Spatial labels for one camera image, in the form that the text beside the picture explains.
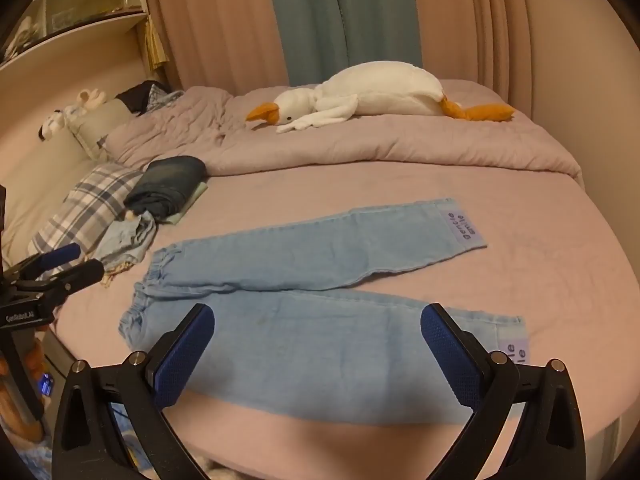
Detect white goose plush toy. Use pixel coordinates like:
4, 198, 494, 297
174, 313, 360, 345
245, 61, 516, 134

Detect pink curtain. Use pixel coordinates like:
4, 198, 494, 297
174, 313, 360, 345
142, 0, 290, 92
407, 0, 566, 111

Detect blue checked shirt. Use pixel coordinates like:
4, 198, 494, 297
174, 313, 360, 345
147, 84, 186, 111

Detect light blue denim pants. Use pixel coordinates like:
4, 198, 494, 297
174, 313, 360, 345
118, 197, 531, 426

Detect person's left hand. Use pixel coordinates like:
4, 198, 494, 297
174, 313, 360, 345
0, 342, 47, 437

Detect small white plush toy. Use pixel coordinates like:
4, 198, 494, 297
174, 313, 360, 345
40, 88, 108, 139

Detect crumpled light blue garment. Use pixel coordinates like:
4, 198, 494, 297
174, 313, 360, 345
92, 210, 158, 288

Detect bed with pink sheet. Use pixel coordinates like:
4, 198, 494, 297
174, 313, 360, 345
0, 79, 626, 480

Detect pink quilt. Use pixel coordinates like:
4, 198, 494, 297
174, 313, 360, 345
102, 79, 585, 188

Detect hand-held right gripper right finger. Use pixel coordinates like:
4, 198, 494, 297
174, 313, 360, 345
420, 303, 587, 480

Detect beige padded headboard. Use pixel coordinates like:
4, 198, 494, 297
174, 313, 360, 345
0, 105, 101, 263

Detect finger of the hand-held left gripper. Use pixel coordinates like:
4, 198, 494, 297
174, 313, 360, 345
14, 242, 84, 279
20, 258, 106, 307

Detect teal curtain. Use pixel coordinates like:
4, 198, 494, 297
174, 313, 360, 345
262, 0, 423, 86

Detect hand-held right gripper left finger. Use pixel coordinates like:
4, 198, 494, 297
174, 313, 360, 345
51, 303, 216, 480

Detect black garment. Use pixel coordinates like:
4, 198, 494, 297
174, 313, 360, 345
116, 80, 161, 113

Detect white pillow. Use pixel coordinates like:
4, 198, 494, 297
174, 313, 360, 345
67, 99, 136, 161

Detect plaid pillow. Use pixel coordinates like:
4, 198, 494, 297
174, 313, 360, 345
27, 164, 148, 266

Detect white shelf unit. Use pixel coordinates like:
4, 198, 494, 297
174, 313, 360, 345
0, 0, 171, 103

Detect folded dark blue jeans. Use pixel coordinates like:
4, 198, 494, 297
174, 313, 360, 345
123, 156, 208, 221

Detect folded light green cloth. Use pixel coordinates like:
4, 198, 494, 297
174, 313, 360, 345
160, 180, 209, 225

